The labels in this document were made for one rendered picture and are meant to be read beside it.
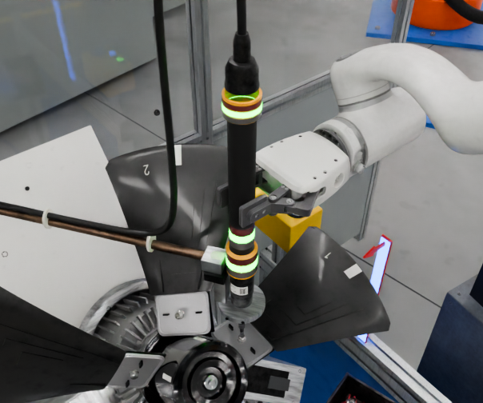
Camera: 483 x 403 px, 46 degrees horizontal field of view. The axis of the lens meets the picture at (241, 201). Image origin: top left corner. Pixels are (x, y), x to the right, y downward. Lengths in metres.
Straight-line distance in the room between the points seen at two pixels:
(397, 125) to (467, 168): 2.52
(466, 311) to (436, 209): 1.67
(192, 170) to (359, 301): 0.37
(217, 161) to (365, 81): 0.26
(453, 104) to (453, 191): 2.44
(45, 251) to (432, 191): 2.38
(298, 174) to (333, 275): 0.34
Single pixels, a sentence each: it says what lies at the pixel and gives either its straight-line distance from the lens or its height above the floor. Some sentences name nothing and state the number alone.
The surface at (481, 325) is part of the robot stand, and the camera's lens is 1.38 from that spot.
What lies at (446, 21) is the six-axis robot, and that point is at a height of 0.11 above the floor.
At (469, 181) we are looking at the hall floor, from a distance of 3.26.
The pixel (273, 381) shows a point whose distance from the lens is 1.09.
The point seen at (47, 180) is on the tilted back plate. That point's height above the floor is 1.32.
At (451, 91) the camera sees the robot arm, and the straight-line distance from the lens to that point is 0.74.
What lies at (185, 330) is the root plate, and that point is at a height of 1.24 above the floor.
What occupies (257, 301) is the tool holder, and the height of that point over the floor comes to 1.29.
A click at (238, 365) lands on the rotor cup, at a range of 0.87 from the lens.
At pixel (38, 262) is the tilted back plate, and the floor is 1.22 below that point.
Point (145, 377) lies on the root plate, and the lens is 0.90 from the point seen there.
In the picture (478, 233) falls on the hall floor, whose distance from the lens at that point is 2.97.
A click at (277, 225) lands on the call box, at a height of 1.05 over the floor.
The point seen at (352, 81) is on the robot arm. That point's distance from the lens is 0.80.
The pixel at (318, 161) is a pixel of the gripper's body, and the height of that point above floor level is 1.51.
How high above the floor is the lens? 1.97
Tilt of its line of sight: 43 degrees down
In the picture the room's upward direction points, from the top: straight up
